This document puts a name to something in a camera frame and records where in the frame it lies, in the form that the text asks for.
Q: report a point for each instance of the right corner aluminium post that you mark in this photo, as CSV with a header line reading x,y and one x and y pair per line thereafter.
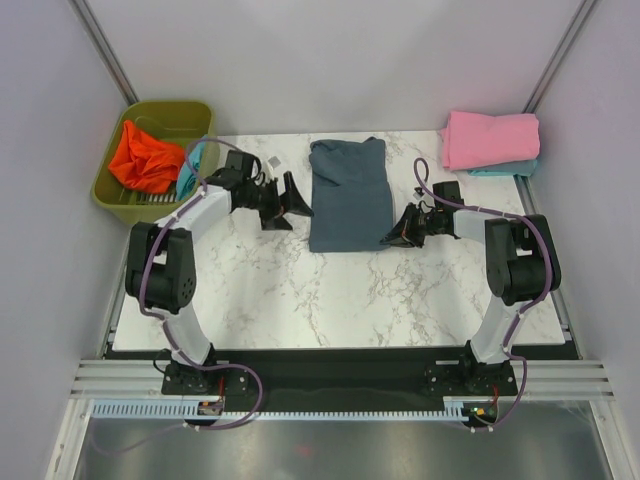
x,y
567,41

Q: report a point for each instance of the folded teal t shirt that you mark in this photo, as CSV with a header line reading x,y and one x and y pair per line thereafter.
x,y
524,168

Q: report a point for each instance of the grey-blue t shirt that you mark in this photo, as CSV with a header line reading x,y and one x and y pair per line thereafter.
x,y
351,196

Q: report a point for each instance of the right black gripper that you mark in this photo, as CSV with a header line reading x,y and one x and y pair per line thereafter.
x,y
404,234

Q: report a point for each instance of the orange t shirt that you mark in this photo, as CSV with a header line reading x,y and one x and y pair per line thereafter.
x,y
144,164

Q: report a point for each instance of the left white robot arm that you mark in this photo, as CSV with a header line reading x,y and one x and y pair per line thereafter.
x,y
161,269

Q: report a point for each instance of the slotted cable duct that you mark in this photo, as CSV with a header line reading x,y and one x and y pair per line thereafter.
x,y
193,410

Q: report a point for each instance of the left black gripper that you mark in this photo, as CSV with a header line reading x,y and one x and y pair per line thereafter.
x,y
290,201

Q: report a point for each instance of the light blue cloth in bin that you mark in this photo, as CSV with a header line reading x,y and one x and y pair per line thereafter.
x,y
188,175

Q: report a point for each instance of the left corner aluminium post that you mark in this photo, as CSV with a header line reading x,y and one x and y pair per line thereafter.
x,y
101,44

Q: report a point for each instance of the corner aluminium post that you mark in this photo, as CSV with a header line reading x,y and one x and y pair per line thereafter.
x,y
101,44
567,41

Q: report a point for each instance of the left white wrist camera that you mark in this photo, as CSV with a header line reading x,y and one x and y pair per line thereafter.
x,y
273,166

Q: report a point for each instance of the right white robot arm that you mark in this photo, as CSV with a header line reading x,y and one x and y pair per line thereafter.
x,y
521,266

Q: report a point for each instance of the folded pink t shirt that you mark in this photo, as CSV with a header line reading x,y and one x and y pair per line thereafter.
x,y
473,141

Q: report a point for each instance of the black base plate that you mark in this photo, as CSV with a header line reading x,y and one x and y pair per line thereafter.
x,y
333,379

